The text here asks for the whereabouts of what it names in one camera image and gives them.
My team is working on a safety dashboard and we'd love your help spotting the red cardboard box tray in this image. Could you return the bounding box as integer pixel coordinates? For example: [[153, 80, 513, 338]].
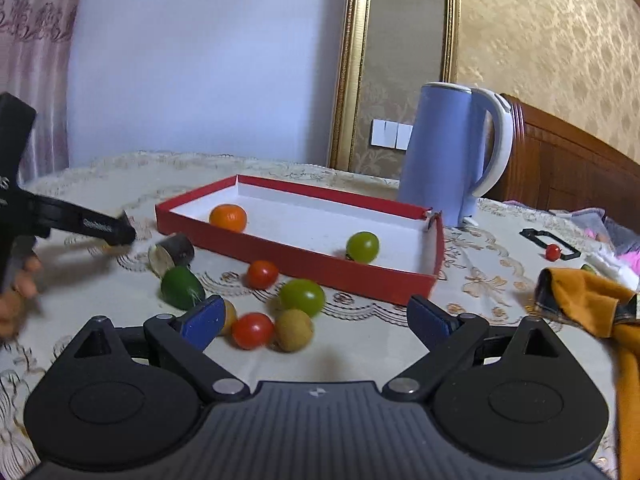
[[155, 174, 445, 307]]

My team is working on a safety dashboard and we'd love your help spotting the dark sugarcane piece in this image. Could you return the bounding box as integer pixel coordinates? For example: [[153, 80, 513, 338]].
[[148, 233, 196, 279]]

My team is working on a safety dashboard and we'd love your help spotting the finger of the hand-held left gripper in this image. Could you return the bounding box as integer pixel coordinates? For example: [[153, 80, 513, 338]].
[[47, 198, 137, 249]]

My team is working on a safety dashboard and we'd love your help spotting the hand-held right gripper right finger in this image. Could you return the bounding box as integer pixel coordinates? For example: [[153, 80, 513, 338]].
[[382, 295, 566, 403]]

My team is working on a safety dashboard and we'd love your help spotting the gold framed wall panel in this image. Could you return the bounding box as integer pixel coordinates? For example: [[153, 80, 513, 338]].
[[327, 0, 463, 181]]

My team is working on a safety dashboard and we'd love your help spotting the wooden headboard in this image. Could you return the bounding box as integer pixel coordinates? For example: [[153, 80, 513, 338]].
[[487, 92, 640, 235]]

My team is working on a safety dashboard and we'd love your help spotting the red cherry tomato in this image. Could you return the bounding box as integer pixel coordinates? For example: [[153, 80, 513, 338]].
[[246, 260, 280, 290], [231, 312, 275, 350]]

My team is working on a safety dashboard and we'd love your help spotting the pink patterned curtain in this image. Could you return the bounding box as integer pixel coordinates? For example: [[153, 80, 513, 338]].
[[0, 0, 92, 183]]

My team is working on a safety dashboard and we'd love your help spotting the person's left hand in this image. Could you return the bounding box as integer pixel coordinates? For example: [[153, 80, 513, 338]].
[[0, 254, 44, 339]]

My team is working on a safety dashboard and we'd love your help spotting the orange mandarin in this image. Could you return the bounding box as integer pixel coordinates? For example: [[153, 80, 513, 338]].
[[209, 203, 248, 233]]

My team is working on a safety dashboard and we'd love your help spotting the dark green lime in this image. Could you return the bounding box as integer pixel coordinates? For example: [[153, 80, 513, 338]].
[[160, 265, 207, 311]]

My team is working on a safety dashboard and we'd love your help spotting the white crumpled cloth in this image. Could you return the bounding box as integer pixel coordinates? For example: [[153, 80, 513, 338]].
[[584, 251, 640, 290]]

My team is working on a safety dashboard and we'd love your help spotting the white wall switch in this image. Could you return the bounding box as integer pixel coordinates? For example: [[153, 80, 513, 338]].
[[370, 118, 413, 151]]

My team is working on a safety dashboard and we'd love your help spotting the blue electric kettle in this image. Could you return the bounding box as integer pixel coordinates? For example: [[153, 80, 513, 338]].
[[397, 81, 514, 228]]

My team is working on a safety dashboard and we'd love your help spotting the orange cloth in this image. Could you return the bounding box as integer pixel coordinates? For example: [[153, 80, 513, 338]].
[[535, 266, 640, 480]]

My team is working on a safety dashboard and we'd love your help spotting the brown longan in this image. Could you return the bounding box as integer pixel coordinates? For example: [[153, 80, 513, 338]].
[[272, 308, 316, 353], [220, 299, 239, 337]]

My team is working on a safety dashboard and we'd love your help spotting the black rectangular frame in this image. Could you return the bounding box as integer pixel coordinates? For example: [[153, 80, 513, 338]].
[[520, 228, 582, 262]]

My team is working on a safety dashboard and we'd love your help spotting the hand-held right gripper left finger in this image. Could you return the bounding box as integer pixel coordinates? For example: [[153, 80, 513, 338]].
[[74, 295, 251, 403]]

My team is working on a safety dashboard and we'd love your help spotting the grey cloth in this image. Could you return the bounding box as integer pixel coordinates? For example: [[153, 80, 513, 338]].
[[570, 206, 640, 257]]

